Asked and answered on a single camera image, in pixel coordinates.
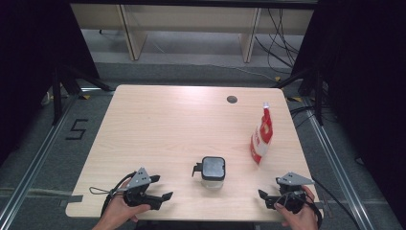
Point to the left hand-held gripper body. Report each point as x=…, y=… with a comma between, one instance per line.
x=139, y=179

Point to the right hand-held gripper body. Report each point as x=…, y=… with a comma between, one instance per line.
x=293, y=179

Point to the red and white plastic bag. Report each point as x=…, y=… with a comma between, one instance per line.
x=261, y=137

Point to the clear jar with black lid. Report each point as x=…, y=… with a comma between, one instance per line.
x=213, y=167

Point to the person's right hand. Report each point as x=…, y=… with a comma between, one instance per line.
x=301, y=220

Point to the person's left hand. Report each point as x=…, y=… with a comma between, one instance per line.
x=118, y=214

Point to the grey floor tape strip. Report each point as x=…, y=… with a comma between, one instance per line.
x=73, y=199

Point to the black metal stand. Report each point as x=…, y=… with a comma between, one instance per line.
x=57, y=96
x=318, y=96

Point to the black curtain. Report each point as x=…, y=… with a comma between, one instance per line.
x=25, y=64
x=367, y=80

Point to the light wooden shelf unit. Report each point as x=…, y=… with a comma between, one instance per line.
x=191, y=19

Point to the metal floor rail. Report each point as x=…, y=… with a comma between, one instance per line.
x=335, y=159
x=41, y=153

